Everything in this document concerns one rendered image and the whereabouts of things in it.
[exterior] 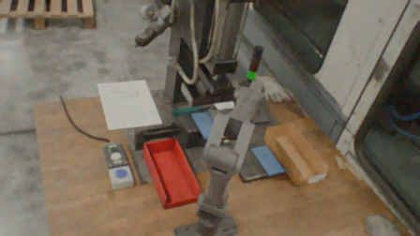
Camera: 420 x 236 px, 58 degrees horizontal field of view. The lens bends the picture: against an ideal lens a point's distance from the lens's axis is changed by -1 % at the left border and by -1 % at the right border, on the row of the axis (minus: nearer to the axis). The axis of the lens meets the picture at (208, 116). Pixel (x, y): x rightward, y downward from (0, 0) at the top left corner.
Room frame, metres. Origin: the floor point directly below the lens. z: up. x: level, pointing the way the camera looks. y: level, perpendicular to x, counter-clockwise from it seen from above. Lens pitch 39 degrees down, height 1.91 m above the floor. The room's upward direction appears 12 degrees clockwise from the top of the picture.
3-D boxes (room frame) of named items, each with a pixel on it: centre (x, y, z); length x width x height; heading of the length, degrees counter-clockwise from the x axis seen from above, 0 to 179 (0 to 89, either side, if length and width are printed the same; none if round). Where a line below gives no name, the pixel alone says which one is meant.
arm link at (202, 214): (0.69, -0.06, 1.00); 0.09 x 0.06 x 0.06; 78
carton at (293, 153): (1.08, -0.35, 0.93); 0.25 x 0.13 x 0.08; 30
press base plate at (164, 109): (1.19, 0.02, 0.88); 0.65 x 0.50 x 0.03; 120
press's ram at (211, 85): (1.16, 0.05, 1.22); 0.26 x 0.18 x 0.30; 30
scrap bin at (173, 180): (0.86, 0.09, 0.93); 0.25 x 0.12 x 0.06; 30
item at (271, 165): (1.02, -0.25, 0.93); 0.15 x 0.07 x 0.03; 32
